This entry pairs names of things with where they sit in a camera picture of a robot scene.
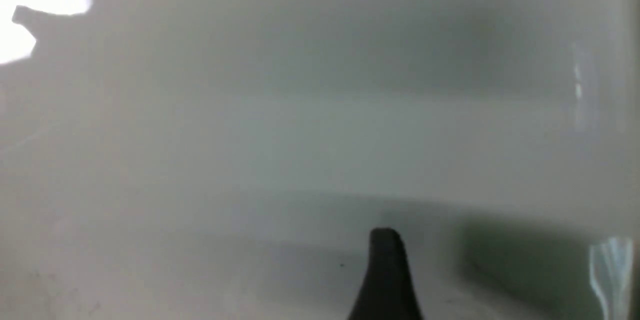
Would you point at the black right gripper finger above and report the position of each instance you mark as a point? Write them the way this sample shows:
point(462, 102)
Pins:
point(387, 290)

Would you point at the large white rice plate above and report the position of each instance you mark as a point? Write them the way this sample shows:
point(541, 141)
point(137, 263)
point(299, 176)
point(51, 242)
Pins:
point(228, 159)

